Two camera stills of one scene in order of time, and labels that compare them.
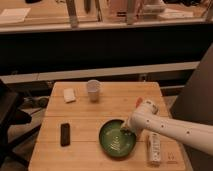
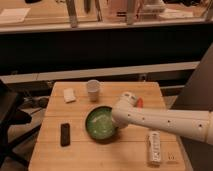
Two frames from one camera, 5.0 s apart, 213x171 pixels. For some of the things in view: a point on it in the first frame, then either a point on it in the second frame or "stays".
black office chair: [11, 114] stays
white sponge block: [69, 95] stays
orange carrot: [140, 100] stays
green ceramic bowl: [114, 141] -> [99, 123]
